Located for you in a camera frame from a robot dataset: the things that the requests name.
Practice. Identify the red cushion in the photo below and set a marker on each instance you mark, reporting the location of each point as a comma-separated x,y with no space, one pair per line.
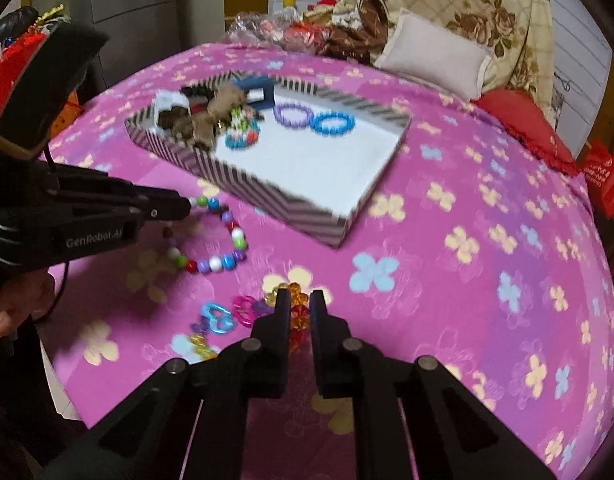
522,115

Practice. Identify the tan scrunchie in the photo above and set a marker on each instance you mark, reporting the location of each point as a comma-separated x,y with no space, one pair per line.
227,100

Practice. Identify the clear plastic bag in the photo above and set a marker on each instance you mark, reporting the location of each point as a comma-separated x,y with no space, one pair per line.
257,27

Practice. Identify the white fluffy scrunchie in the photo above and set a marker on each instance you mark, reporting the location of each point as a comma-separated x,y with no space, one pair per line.
169,102

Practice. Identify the red santa toy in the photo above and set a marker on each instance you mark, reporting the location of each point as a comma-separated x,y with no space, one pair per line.
322,6

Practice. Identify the person's left hand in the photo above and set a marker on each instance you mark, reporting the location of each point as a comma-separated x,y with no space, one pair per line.
22,300

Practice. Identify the white pillow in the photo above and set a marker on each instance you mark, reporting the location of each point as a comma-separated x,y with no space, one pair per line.
432,55

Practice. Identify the pink floral bedsheet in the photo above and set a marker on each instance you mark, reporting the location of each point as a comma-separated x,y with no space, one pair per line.
437,285

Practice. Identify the red bag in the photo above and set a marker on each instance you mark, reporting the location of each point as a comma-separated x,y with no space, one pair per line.
604,180

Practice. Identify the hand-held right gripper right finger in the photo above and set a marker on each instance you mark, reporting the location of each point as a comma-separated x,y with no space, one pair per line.
318,340

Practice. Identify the striped jewelry box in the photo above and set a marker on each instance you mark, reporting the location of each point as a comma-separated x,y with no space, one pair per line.
337,160

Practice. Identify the dark cloth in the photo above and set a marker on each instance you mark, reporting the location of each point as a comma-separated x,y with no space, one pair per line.
17,410

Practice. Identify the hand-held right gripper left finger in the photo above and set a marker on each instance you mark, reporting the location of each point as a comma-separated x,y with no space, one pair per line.
283,340

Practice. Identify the brown patterned cloth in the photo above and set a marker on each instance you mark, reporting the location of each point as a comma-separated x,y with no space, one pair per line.
367,35

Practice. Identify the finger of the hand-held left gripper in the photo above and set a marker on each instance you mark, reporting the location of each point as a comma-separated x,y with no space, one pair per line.
117,190
157,216

